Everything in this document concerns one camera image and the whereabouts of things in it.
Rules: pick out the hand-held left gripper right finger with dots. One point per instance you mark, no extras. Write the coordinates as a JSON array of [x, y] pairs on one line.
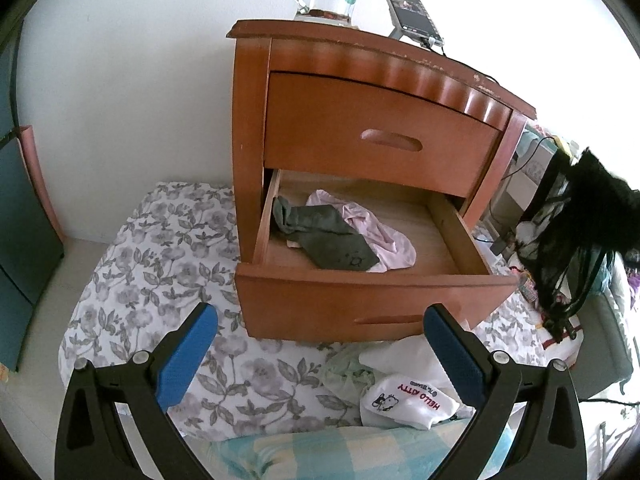
[[457, 355]]

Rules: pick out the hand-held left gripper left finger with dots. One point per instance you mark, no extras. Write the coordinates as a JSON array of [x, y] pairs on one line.
[[185, 355]]

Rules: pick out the white printed cartoon garment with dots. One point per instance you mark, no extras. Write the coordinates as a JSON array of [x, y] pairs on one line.
[[405, 402]]

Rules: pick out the pale sheer garment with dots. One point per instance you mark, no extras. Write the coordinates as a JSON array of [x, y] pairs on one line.
[[345, 375]]

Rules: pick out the pink garment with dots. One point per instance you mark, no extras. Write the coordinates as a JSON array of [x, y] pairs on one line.
[[390, 245]]

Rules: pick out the wooden drawer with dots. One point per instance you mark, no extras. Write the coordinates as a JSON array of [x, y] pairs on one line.
[[310, 300], [325, 130]]

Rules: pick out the grey sock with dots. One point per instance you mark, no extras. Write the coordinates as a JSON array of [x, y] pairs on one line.
[[330, 240]]

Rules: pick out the black mesh garment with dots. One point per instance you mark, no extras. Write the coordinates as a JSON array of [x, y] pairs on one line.
[[580, 210]]

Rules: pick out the floral blanket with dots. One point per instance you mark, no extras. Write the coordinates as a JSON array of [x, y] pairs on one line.
[[150, 270]]

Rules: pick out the red black floor clutter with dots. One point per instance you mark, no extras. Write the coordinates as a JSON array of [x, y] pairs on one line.
[[535, 295]]

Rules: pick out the grey chair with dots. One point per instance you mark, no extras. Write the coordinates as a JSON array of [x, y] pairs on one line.
[[605, 340]]

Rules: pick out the blue yellow plaid sheet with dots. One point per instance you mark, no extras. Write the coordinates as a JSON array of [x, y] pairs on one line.
[[325, 455]]

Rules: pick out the white side table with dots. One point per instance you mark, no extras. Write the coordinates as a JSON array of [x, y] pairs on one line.
[[520, 185]]

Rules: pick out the dark green cabinet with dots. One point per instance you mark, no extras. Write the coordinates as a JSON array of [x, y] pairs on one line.
[[20, 235]]

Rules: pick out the pink board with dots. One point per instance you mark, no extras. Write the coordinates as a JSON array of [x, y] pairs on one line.
[[42, 180]]

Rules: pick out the wooden nightstand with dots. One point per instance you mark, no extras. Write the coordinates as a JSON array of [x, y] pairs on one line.
[[250, 135]]

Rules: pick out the smartphone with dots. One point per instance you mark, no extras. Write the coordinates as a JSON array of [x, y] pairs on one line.
[[412, 15]]

